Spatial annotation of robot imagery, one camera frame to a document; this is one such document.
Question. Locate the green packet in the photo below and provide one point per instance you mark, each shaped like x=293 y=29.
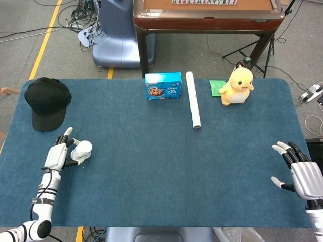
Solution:
x=215 y=88

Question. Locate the dark bottle black cap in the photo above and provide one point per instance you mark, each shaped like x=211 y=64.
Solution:
x=246 y=61

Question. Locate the black baseball cap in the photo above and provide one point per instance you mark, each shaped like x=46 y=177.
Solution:
x=46 y=100

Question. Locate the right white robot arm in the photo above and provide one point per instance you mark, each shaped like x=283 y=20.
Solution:
x=316 y=221

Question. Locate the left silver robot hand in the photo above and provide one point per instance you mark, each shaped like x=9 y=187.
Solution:
x=55 y=156

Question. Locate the wooden mahjong table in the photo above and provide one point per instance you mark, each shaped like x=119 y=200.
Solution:
x=202 y=22

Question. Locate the black tripod stand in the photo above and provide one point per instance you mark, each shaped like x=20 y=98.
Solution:
x=241 y=49

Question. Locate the yellow plush toy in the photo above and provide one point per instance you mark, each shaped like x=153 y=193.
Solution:
x=237 y=88

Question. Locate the black box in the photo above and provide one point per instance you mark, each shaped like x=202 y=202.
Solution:
x=316 y=148

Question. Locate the grey-blue robot torso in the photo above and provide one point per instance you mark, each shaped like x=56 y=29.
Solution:
x=159 y=234

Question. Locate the clear plastic bag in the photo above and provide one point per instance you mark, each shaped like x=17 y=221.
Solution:
x=237 y=234

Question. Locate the white power strip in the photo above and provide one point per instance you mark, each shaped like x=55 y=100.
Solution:
x=311 y=92

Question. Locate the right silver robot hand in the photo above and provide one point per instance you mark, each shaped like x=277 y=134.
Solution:
x=308 y=176

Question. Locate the blue felt table mat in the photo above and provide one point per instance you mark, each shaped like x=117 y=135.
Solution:
x=161 y=164

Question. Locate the face-up mahjong tile row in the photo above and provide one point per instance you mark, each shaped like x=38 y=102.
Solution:
x=204 y=2

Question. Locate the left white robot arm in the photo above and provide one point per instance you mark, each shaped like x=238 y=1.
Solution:
x=43 y=206

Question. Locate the blue-grey mobile robot base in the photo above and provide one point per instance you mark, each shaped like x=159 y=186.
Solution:
x=113 y=45

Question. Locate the blue cookie box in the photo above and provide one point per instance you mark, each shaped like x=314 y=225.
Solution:
x=164 y=87

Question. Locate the white paper cup blue flower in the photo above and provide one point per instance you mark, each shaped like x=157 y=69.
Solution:
x=84 y=150

